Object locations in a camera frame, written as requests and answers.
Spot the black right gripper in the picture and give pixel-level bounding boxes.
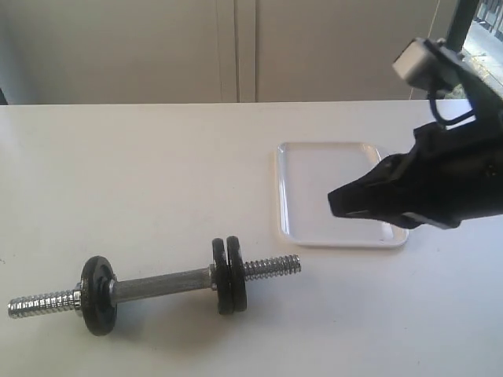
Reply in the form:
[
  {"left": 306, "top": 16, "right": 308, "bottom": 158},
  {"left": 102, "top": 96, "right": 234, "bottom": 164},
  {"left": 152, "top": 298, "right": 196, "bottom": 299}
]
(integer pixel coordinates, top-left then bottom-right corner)
[{"left": 328, "top": 121, "right": 502, "bottom": 229}]

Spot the black weight plate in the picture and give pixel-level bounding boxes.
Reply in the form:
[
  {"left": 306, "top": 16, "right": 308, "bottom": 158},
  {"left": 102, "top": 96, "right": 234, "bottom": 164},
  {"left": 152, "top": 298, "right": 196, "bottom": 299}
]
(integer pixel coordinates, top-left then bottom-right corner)
[
  {"left": 226, "top": 236, "right": 248, "bottom": 312},
  {"left": 211, "top": 238, "right": 234, "bottom": 315},
  {"left": 81, "top": 255, "right": 117, "bottom": 336}
]

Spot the chrome threaded dumbbell bar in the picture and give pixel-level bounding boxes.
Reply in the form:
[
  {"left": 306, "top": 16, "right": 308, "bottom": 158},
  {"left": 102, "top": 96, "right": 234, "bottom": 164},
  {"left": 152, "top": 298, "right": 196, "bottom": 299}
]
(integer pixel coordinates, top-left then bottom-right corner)
[{"left": 7, "top": 254, "right": 302, "bottom": 319}]

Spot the white rectangular plastic tray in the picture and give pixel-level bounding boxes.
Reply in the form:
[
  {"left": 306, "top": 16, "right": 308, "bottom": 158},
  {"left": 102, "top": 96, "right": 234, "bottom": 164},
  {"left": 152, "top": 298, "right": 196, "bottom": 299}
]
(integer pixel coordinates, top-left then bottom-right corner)
[{"left": 275, "top": 141, "right": 409, "bottom": 249}]

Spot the beige cabinet with doors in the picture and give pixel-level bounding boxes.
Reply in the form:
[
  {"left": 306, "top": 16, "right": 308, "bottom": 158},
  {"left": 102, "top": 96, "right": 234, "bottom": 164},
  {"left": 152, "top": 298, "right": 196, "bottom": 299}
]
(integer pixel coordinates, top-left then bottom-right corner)
[{"left": 1, "top": 1, "right": 457, "bottom": 104}]

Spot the dark window frame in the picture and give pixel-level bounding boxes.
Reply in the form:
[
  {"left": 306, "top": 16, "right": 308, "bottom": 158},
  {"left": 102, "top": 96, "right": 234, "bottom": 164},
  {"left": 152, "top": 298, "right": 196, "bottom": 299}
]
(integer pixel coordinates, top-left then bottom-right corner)
[{"left": 446, "top": 0, "right": 479, "bottom": 52}]

